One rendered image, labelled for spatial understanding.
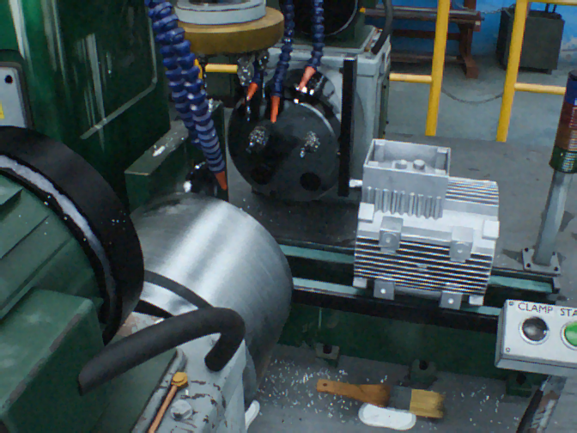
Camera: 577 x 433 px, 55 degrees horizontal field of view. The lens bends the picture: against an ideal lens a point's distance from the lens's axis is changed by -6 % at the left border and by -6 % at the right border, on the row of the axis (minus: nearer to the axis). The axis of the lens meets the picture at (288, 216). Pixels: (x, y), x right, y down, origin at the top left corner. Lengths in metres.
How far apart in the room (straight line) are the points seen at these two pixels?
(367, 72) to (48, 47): 0.71
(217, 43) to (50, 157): 0.44
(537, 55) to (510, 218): 4.26
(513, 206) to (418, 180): 0.71
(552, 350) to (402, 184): 0.31
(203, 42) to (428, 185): 0.36
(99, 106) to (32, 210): 0.58
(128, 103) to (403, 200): 0.48
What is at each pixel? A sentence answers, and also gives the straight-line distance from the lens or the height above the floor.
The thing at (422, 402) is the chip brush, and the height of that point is 0.81.
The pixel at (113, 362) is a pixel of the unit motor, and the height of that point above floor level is 1.28.
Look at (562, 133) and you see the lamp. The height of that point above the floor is 1.10.
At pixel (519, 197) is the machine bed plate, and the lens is 1.58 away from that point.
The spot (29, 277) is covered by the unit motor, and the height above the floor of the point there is 1.32.
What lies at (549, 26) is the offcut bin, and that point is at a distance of 5.62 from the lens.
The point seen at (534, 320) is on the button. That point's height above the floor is 1.08.
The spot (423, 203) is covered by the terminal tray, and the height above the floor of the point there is 1.10.
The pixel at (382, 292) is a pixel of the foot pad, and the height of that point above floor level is 0.97.
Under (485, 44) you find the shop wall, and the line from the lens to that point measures 6.05.
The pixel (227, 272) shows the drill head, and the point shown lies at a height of 1.14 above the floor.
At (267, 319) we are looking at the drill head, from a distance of 0.67.
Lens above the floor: 1.51
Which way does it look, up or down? 31 degrees down
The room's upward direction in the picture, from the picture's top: straight up
